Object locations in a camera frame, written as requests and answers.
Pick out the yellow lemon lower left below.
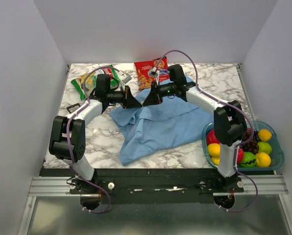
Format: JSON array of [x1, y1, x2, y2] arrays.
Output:
[[211, 157, 220, 165]]

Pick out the yellow lemon back right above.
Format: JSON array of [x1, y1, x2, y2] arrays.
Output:
[[258, 129, 272, 142]]

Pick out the aluminium rail frame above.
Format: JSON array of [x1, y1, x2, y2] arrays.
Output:
[[18, 174, 292, 235]]

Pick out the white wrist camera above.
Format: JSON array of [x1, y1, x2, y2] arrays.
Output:
[[119, 71, 132, 84], [148, 67, 160, 84]]

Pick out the green lime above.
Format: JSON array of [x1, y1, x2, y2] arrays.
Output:
[[257, 141, 272, 155], [239, 152, 256, 168]]

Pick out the green lime upper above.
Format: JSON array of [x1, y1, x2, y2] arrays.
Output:
[[257, 141, 272, 155]]

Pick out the black double frame stand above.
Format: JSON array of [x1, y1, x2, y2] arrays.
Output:
[[66, 103, 80, 114]]

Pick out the teal plastic fruit container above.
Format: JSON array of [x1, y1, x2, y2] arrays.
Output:
[[202, 121, 284, 172]]

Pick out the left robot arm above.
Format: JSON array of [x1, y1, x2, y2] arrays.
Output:
[[49, 72, 142, 193]]

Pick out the light blue shirt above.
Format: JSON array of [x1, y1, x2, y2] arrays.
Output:
[[109, 74, 215, 167]]

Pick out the yellow lemon upper left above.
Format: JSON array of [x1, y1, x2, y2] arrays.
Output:
[[207, 143, 220, 158]]

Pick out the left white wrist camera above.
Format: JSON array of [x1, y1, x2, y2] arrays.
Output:
[[119, 71, 132, 84]]

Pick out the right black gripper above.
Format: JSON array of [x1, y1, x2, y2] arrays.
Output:
[[142, 81, 176, 107]]

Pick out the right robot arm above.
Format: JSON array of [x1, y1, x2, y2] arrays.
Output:
[[143, 64, 247, 192]]

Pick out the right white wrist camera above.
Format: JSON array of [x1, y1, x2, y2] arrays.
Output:
[[148, 67, 160, 84]]

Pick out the green lime lower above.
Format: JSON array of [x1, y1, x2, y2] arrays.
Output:
[[239, 152, 256, 168]]

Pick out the red dragon fruit toy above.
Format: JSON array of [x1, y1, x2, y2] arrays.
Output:
[[206, 129, 219, 145]]

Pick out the green chips bag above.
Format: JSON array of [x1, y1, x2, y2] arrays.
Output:
[[71, 64, 120, 101]]

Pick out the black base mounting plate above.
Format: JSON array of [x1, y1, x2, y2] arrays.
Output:
[[39, 167, 278, 205]]

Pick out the dark purple grape bunch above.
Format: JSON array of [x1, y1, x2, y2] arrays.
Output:
[[241, 128, 260, 155]]

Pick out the yellow lemon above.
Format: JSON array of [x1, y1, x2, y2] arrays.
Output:
[[255, 152, 271, 167], [207, 143, 220, 158], [258, 129, 272, 142], [211, 157, 220, 165]]

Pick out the yellow lemon front right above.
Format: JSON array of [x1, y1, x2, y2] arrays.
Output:
[[255, 152, 271, 167]]

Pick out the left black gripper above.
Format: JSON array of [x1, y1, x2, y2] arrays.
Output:
[[106, 85, 142, 109]]

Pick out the red apple toy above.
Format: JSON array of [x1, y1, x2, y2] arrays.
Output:
[[237, 148, 244, 164]]

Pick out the red candy bag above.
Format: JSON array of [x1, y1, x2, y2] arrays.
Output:
[[134, 57, 170, 91]]

